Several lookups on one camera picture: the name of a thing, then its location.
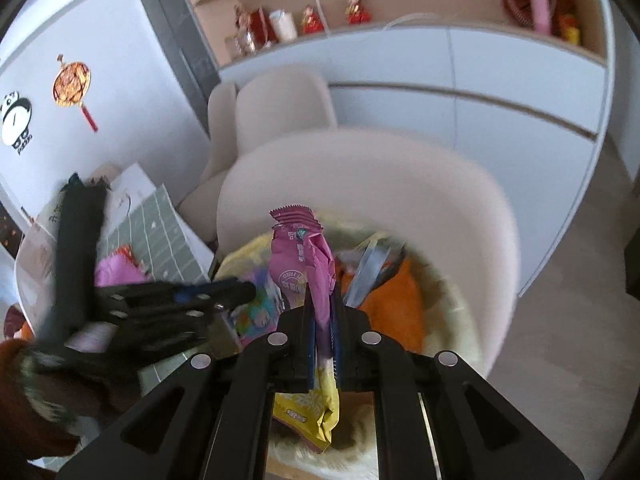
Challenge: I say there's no white cup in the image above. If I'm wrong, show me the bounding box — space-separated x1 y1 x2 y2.
268 9 299 44

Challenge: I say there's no red round wall ornament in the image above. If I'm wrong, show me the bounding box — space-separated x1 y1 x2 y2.
51 53 100 134

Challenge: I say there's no glass vase with flowers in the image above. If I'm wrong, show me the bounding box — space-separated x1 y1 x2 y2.
232 5 257 56

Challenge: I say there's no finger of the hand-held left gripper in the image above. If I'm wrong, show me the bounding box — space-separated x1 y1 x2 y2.
97 280 257 312
113 307 224 362

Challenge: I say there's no printed mesh food cover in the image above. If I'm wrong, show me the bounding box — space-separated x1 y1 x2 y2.
15 162 162 322

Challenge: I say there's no silver wrapper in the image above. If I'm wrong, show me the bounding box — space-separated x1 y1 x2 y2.
344 239 407 307

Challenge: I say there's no small yellow tin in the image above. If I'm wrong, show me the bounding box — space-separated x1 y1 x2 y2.
558 14 582 44

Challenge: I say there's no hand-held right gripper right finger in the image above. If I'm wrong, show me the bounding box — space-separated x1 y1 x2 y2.
332 291 586 480

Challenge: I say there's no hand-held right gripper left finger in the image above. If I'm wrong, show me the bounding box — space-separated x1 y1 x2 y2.
59 305 319 480

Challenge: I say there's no dark grey tall cabinet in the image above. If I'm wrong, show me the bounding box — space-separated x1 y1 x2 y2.
133 0 222 137

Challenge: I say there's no pink tube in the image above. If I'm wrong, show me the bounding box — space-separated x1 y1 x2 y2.
524 0 554 32

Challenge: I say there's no small red figurine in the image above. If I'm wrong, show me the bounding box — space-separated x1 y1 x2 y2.
299 5 324 36
345 0 370 26

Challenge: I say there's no green checked tablecloth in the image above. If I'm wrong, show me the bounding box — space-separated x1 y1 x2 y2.
94 184 212 287

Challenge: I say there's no red gift bag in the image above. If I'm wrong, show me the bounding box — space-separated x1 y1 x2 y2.
248 7 271 46

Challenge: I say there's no pink yellow snack packet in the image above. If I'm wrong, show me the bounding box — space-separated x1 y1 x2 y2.
268 203 342 454

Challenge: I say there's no wooden white shelf cabinet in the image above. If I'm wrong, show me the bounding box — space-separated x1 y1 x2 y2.
175 0 617 299

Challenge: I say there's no pastel printed packet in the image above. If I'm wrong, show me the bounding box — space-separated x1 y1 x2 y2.
234 269 287 342

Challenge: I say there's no pink toy box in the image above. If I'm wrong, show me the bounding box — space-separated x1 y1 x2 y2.
94 255 147 287

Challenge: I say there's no orange snack packet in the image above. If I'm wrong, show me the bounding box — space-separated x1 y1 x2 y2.
334 254 427 357

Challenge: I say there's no panda wall sticker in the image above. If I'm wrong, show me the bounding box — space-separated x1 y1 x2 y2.
0 90 34 153

